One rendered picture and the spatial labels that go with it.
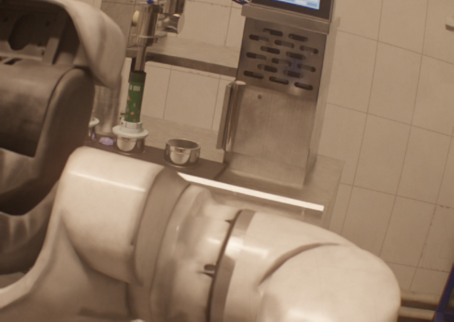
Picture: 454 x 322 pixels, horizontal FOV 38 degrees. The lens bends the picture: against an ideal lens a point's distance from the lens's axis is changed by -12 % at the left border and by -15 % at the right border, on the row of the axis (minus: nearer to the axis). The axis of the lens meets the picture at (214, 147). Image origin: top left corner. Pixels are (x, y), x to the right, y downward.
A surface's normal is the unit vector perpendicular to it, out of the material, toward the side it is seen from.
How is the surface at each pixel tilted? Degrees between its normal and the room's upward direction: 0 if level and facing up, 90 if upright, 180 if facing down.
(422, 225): 90
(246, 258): 54
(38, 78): 34
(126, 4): 90
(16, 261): 122
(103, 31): 69
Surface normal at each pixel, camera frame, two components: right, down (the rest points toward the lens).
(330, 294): -0.04, -0.68
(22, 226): 0.20, -0.11
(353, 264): 0.08, -0.81
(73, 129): 0.95, 0.21
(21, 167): -0.16, -0.19
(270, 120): -0.26, 0.24
